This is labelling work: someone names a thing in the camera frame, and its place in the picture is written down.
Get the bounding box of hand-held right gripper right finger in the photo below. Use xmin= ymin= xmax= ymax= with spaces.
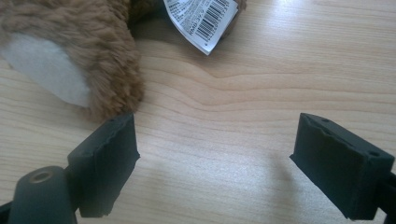
xmin=289 ymin=112 xmax=396 ymax=222

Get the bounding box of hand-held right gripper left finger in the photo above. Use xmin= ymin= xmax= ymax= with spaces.
xmin=66 ymin=112 xmax=141 ymax=218

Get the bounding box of brown plush teddy bear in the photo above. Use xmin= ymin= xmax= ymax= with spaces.
xmin=0 ymin=0 xmax=248 ymax=121

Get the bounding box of white paper hang tag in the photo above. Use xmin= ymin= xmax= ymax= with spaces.
xmin=163 ymin=0 xmax=239 ymax=57

